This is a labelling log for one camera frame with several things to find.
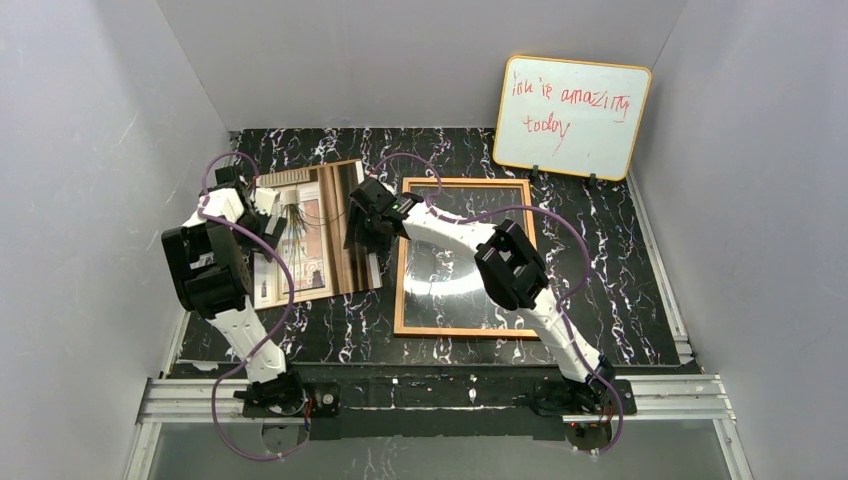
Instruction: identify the orange wooden picture frame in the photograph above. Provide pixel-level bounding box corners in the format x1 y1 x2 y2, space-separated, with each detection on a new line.
392 176 541 340

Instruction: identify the printed photo sheet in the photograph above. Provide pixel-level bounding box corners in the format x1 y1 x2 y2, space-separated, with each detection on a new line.
253 159 382 310

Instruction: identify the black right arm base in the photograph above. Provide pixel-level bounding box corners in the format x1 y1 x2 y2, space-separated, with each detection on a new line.
527 380 638 420

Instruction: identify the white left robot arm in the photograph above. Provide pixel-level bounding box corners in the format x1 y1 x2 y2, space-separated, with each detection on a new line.
161 166 288 384

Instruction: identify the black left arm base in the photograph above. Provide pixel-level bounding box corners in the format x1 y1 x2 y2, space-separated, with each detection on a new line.
233 382 341 419

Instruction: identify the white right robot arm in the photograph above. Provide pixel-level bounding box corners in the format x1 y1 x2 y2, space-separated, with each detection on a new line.
345 177 615 390

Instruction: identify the yellow-framed whiteboard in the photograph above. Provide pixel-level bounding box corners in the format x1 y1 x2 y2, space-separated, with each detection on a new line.
492 55 652 181

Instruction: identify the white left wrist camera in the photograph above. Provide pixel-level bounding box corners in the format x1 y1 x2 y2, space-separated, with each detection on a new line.
254 187 280 217

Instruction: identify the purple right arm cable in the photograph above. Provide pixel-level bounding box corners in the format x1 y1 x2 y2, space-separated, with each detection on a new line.
368 152 627 456

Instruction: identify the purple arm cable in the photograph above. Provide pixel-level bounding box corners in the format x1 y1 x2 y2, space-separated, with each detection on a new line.
201 150 307 462
368 152 627 456

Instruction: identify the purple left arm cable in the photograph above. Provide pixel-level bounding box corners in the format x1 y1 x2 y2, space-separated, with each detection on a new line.
201 150 307 462

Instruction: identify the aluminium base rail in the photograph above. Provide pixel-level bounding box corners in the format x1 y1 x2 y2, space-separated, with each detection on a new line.
125 367 752 479

